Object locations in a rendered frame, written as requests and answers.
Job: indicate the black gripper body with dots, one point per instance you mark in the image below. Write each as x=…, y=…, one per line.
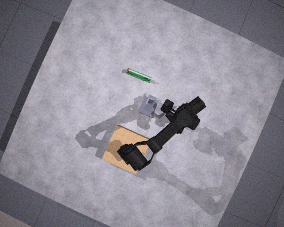
x=167, y=106

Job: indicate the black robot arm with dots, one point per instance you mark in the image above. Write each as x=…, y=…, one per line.
x=185, y=116

